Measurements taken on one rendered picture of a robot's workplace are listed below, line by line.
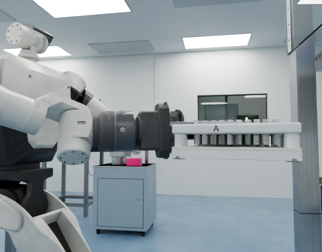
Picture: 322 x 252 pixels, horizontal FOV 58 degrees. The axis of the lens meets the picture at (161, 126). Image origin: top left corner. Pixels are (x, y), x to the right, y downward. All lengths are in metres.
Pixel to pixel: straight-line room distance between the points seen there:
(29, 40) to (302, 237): 1.01
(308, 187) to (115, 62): 5.74
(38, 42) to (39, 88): 0.18
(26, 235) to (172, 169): 5.16
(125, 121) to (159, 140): 0.08
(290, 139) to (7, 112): 0.50
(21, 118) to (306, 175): 0.79
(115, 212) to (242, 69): 3.89
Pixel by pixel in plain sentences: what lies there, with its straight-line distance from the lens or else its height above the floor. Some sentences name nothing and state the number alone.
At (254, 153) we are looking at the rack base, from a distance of 0.58.
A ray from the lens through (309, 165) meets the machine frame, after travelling 1.00.
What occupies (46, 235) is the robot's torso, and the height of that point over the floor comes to 0.76.
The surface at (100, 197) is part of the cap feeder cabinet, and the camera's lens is 3.42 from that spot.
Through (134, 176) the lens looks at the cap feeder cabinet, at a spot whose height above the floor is 0.65.
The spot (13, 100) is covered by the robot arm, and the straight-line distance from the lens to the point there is 0.57.
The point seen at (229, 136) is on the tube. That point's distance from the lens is 0.62.
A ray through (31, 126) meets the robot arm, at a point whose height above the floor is 1.03.
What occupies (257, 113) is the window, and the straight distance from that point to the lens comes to 6.06.
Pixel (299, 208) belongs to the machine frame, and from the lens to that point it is 1.00.
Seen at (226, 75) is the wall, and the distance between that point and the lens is 6.03.
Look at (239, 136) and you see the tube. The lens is 0.61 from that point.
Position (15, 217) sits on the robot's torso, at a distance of 0.90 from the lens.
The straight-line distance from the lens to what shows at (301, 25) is 0.98.
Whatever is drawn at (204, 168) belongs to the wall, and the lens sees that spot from 5.88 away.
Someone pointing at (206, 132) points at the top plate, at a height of 1.03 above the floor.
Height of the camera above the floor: 1.00
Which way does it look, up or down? 4 degrees up
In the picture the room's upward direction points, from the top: straight up
